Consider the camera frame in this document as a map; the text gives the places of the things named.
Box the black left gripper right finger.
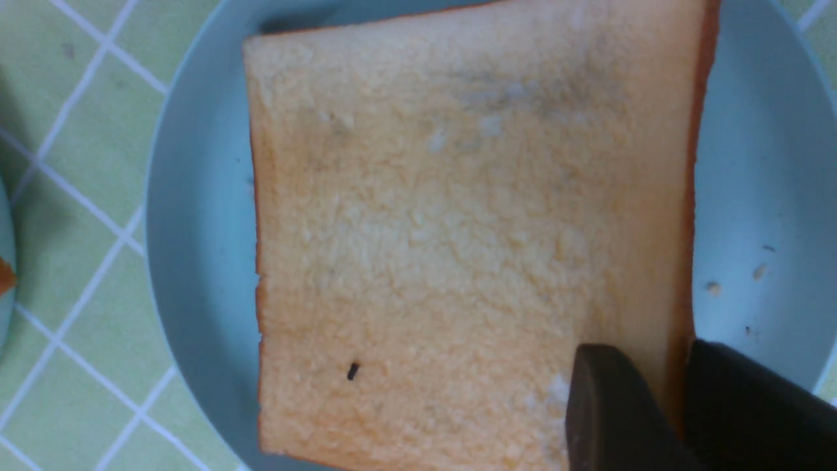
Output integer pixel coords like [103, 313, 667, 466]
[684, 340, 836, 470]

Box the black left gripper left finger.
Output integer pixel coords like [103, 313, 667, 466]
[565, 345, 703, 470]

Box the toast slice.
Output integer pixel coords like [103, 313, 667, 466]
[243, 1, 720, 470]

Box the light blue sandwich plate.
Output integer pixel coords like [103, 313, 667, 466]
[146, 1, 836, 470]

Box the light blue bread plate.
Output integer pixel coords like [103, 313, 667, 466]
[1, 180, 18, 354]

